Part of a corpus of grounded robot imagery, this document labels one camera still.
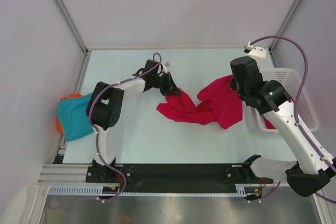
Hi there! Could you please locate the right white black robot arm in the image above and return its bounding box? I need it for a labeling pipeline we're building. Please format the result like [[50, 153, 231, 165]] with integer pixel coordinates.
[[230, 56, 335, 197]]

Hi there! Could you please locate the aluminium frame rail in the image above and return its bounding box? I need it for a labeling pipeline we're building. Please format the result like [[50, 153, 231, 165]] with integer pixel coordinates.
[[38, 163, 91, 185]]

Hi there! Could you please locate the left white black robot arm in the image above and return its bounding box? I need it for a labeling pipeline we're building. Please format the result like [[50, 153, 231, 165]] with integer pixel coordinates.
[[86, 59, 182, 182]]

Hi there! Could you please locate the wrist white camera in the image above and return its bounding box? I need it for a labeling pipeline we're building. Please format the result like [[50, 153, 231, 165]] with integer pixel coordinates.
[[244, 41, 266, 69], [161, 62, 170, 72]]

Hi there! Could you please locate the folded orange t shirt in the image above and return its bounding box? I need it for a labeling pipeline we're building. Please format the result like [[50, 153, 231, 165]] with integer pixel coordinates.
[[56, 92, 82, 135]]

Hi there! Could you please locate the red t shirt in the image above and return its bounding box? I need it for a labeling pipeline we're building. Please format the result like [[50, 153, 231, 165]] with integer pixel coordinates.
[[156, 75, 243, 130], [263, 97, 296, 133]]

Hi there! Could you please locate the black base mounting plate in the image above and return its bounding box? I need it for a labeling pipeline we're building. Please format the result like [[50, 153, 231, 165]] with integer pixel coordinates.
[[86, 163, 274, 194]]

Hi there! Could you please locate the white slotted cable duct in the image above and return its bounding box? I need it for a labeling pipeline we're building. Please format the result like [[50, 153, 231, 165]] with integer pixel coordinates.
[[49, 185, 261, 197]]

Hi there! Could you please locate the folded teal t shirt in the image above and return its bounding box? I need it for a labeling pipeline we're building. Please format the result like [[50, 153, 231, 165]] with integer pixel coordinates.
[[56, 93, 93, 142]]

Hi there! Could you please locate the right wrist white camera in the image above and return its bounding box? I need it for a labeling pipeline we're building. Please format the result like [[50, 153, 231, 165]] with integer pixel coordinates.
[[244, 41, 266, 69]]

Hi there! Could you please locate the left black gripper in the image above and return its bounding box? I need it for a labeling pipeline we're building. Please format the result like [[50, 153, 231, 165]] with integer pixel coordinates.
[[152, 72, 182, 96]]

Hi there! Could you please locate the white plastic perforated basket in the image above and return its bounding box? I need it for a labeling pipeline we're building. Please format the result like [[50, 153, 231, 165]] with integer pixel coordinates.
[[251, 68, 319, 133]]

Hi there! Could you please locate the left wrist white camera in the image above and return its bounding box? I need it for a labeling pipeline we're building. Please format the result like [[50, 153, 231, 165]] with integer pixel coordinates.
[[161, 62, 170, 72]]

